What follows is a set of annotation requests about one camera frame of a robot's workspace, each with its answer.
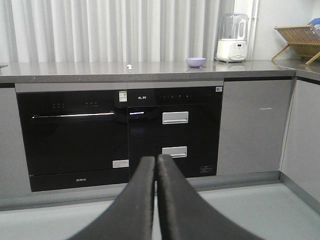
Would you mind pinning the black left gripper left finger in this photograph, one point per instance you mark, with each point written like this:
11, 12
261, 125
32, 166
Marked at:
130, 216

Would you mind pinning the wooden dish rack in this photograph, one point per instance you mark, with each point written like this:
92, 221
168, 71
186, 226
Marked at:
303, 39

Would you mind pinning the white pleated curtain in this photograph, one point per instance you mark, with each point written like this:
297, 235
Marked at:
56, 31

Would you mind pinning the purple plastic bowl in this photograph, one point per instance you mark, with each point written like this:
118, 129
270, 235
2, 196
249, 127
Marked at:
195, 62

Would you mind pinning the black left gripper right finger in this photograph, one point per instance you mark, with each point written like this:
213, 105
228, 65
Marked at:
185, 215

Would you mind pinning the black two-drawer sterilizer cabinet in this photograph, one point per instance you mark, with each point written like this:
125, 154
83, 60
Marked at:
183, 122

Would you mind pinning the grey cabinet door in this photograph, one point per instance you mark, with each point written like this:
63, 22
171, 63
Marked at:
253, 120

